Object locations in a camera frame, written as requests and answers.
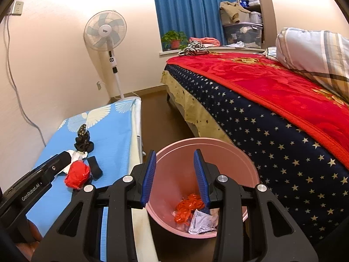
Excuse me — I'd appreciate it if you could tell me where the orange plastic wrapper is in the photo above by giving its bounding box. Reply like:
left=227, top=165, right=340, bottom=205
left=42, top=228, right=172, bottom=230
left=174, top=193, right=206, bottom=224

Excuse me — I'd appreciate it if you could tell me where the beige coat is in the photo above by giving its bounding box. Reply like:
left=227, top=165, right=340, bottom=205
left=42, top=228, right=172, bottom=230
left=219, top=1, right=251, bottom=24

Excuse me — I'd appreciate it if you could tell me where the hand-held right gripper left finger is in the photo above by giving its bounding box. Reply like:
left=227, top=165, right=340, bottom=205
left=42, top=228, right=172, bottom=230
left=31, top=150, right=157, bottom=262

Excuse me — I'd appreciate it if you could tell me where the red blanket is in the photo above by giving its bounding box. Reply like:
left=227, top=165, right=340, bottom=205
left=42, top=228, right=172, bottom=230
left=166, top=52, right=349, bottom=170

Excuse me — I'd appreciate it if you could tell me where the blue cloth covered table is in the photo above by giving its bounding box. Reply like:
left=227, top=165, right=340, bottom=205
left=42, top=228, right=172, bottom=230
left=26, top=98, right=137, bottom=262

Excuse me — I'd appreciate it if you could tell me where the grey cable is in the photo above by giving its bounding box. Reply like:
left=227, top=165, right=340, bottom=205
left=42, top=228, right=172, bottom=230
left=5, top=14, right=47, bottom=146

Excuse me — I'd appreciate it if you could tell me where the striped cloth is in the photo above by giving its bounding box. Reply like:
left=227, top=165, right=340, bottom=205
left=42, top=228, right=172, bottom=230
left=178, top=40, right=210, bottom=56

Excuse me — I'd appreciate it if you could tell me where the blue curtain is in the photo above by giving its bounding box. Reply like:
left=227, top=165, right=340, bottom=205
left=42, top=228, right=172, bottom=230
left=151, top=0, right=246, bottom=51

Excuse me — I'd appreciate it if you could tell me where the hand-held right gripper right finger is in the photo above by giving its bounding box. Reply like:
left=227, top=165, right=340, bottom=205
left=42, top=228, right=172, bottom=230
left=193, top=149, right=319, bottom=262

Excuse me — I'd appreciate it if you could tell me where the striped pillow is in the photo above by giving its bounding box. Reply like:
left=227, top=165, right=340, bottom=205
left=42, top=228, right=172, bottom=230
left=266, top=27, right=349, bottom=101

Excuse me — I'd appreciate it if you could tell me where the black gold snack bag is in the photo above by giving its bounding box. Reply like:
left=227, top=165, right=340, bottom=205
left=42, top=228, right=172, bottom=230
left=74, top=124, right=94, bottom=153

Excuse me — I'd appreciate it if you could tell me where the wooden bookshelf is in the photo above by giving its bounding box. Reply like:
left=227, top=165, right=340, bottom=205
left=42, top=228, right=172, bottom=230
left=236, top=0, right=276, bottom=50

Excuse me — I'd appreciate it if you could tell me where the pink folded cloth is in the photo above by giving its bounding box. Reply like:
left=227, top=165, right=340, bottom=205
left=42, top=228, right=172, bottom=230
left=189, top=36, right=221, bottom=47

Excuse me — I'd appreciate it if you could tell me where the black wrapper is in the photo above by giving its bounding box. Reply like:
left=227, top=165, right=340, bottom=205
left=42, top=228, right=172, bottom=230
left=87, top=155, right=103, bottom=181

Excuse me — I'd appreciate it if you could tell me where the pink plastic bin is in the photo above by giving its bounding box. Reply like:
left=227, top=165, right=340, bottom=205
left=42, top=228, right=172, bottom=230
left=146, top=138, right=261, bottom=239

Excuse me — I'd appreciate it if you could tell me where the red plastic bag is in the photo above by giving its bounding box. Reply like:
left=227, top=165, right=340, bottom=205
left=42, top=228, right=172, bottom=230
left=65, top=160, right=90, bottom=189

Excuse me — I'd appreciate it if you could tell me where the white standing fan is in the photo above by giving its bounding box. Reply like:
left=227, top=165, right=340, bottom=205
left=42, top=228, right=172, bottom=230
left=84, top=10, right=128, bottom=100

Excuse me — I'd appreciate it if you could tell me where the white table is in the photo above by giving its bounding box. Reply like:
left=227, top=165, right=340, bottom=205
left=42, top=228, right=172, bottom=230
left=133, top=96, right=145, bottom=161

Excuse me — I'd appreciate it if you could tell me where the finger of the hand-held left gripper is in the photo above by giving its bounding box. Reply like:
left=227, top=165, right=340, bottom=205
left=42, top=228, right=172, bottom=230
left=41, top=151, right=73, bottom=183

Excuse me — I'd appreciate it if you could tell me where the white tissue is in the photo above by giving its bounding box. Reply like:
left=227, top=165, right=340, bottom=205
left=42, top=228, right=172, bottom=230
left=64, top=150, right=89, bottom=174

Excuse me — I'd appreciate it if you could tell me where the white paper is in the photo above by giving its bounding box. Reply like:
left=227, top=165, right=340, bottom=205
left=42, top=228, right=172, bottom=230
left=188, top=209, right=220, bottom=235

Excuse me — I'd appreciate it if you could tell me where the potted green plant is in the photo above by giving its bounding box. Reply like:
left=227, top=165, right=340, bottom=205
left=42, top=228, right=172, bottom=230
left=161, top=31, right=188, bottom=51

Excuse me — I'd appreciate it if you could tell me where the large clear storage box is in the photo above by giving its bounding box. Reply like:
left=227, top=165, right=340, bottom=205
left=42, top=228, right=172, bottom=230
left=222, top=22, right=263, bottom=47

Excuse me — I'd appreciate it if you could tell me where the yellow bed sheet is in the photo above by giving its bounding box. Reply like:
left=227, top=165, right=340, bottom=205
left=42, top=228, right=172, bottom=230
left=161, top=69, right=235, bottom=145

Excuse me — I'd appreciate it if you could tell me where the person's left hand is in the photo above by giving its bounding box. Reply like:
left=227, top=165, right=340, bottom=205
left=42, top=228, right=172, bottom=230
left=15, top=220, right=43, bottom=261

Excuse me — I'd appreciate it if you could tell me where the white window sill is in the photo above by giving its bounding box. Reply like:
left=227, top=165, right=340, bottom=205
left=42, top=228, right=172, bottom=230
left=159, top=50, right=188, bottom=58

